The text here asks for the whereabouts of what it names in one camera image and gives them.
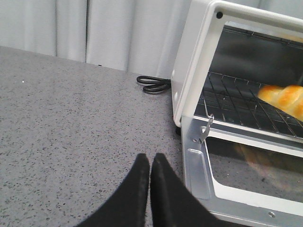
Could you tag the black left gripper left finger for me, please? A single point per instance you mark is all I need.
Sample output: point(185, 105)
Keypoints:
point(127, 205)

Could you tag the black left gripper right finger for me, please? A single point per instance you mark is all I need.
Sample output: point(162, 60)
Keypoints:
point(172, 204)

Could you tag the white Toshiba toaster oven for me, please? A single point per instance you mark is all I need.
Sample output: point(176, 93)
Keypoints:
point(238, 41)

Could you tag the orange striped bread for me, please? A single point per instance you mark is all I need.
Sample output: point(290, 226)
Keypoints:
point(288, 99)

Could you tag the toaster oven glass door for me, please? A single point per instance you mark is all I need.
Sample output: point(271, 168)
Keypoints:
point(243, 175)

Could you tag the grey curtain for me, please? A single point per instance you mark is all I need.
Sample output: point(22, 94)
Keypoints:
point(139, 36)

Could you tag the wire oven rack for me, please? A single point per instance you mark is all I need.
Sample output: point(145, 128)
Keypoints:
point(234, 100)

